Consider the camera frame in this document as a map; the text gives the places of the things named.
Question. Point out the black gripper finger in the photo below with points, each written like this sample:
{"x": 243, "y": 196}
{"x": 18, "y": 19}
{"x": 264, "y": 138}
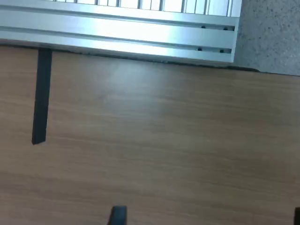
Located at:
{"x": 117, "y": 216}
{"x": 297, "y": 216}

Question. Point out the black tape strip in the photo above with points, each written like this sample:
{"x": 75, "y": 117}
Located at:
{"x": 42, "y": 93}

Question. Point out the aluminium extrusion platform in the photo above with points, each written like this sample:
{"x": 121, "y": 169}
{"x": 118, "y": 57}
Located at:
{"x": 117, "y": 28}

